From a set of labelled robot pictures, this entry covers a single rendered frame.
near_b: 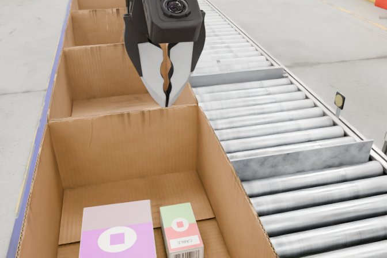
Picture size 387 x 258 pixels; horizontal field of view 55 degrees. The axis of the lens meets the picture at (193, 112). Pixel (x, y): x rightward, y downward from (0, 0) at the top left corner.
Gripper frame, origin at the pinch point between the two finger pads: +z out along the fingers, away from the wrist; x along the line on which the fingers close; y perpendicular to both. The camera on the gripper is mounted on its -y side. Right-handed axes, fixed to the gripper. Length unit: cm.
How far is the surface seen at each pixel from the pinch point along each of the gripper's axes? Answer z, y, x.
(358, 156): 43, 32, -61
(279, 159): 40, 32, -36
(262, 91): 45, 80, -53
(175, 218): 25.9, 5.1, -1.8
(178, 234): 25.9, 1.7, -1.6
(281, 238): 44, 10, -27
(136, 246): 23.4, -1.1, 5.3
